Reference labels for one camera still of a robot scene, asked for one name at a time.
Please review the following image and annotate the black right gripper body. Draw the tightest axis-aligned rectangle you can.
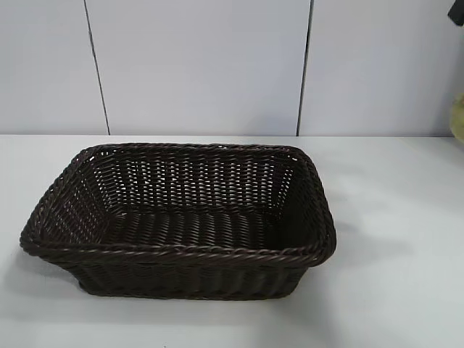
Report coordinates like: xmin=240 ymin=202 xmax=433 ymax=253
xmin=447 ymin=0 xmax=464 ymax=22

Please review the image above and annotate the pale yellow egg yolk pastry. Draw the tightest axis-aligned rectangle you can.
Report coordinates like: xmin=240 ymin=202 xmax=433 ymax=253
xmin=451 ymin=92 xmax=464 ymax=141

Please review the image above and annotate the dark brown wicker basket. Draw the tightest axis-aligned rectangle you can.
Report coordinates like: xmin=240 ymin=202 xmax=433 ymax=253
xmin=20 ymin=142 xmax=338 ymax=302

